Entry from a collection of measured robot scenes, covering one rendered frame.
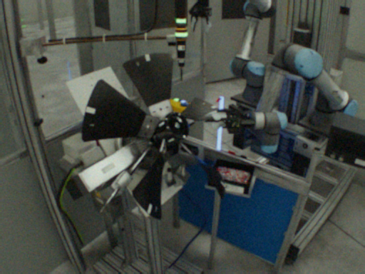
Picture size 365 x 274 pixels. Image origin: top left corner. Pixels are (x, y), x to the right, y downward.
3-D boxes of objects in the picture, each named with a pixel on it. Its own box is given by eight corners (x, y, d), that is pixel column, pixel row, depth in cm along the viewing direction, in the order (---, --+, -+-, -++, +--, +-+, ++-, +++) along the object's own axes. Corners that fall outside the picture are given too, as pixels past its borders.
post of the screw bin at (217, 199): (207, 268, 187) (216, 181, 147) (209, 265, 189) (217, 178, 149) (211, 270, 186) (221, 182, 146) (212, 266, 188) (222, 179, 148)
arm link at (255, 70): (255, 87, 173) (256, 66, 166) (240, 81, 183) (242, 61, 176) (267, 84, 179) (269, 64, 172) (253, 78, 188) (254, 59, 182)
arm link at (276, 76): (274, 35, 124) (239, 128, 144) (287, 40, 115) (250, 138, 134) (291, 42, 128) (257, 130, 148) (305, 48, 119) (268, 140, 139)
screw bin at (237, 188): (206, 187, 142) (207, 175, 139) (215, 168, 156) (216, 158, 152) (248, 196, 135) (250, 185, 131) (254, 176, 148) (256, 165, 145)
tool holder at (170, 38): (166, 62, 106) (165, 37, 101) (167, 58, 112) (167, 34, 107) (190, 62, 106) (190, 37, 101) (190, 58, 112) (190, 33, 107)
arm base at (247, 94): (250, 91, 194) (252, 78, 189) (269, 98, 185) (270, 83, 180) (237, 96, 186) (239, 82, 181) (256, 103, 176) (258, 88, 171)
